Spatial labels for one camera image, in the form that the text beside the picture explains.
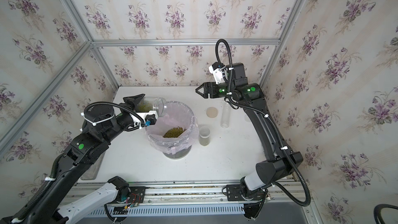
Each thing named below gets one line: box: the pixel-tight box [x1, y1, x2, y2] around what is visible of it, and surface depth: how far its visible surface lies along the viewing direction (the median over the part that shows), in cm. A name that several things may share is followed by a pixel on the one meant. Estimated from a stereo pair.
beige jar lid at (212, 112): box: [206, 106, 219, 119], surface depth 107 cm
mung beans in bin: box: [162, 126, 187, 138], surface depth 94 cm
